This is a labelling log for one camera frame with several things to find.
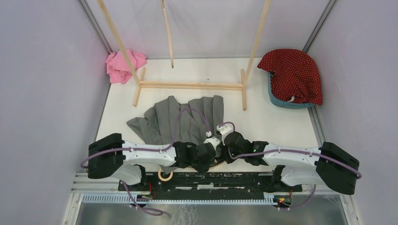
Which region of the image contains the grey pleated skirt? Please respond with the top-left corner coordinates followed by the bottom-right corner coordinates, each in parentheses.
top-left (126, 95), bottom-right (225, 175)

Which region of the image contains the wooden clothes hanger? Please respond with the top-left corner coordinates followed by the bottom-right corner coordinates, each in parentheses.
top-left (157, 160), bottom-right (226, 182)

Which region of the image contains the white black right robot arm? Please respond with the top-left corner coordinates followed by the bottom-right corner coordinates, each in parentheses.
top-left (219, 131), bottom-right (362, 195)

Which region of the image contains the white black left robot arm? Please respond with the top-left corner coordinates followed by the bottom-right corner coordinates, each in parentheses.
top-left (81, 133), bottom-right (221, 191)

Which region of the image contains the teal plastic basket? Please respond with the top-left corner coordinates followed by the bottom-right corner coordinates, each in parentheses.
top-left (267, 72), bottom-right (315, 109)

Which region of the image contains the wooden clothes rack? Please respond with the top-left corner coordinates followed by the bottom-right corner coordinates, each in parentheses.
top-left (95, 0), bottom-right (272, 111)

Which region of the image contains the red polka dot cloth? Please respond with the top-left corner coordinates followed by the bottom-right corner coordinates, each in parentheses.
top-left (257, 48), bottom-right (323, 105)

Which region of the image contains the pink cloth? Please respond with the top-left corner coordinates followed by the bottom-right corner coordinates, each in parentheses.
top-left (105, 49), bottom-right (147, 84)

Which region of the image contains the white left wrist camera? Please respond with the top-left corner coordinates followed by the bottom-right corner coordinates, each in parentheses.
top-left (204, 131), bottom-right (222, 152)

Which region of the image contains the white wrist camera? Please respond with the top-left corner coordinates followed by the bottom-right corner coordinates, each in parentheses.
top-left (216, 125), bottom-right (234, 144)
top-left (204, 131), bottom-right (222, 152)

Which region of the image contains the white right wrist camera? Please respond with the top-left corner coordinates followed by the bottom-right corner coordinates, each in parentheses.
top-left (216, 125), bottom-right (234, 144)

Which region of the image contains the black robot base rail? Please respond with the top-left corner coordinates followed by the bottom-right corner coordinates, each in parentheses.
top-left (127, 172), bottom-right (303, 200)

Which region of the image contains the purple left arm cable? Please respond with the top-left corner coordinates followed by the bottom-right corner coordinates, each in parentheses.
top-left (80, 107), bottom-right (213, 217)

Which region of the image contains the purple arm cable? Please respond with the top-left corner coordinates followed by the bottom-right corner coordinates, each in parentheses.
top-left (80, 107), bottom-right (213, 217)
top-left (216, 121), bottom-right (363, 210)

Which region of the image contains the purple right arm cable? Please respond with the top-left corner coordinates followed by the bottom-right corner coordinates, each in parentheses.
top-left (216, 121), bottom-right (363, 210)

